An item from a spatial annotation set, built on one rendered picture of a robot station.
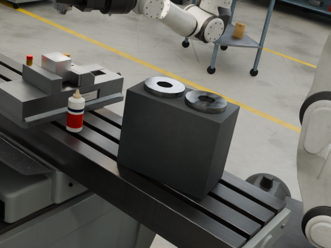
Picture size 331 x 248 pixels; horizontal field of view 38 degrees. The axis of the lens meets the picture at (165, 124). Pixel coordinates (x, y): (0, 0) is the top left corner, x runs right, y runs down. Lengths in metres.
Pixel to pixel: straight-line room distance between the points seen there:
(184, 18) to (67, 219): 0.66
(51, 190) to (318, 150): 0.72
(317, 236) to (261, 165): 1.74
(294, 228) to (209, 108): 0.80
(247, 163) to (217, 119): 2.21
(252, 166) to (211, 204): 2.13
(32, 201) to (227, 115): 0.53
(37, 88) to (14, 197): 0.29
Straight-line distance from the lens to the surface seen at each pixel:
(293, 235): 1.64
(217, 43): 4.49
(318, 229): 1.48
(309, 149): 1.37
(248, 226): 1.00
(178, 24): 1.42
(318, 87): 1.36
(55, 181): 1.22
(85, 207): 1.38
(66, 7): 1.22
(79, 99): 1.18
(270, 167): 3.19
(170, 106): 0.97
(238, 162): 3.14
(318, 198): 1.48
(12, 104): 1.23
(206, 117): 0.95
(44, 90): 1.25
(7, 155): 1.21
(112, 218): 1.53
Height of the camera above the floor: 1.49
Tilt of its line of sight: 26 degrees down
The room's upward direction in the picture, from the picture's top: 10 degrees clockwise
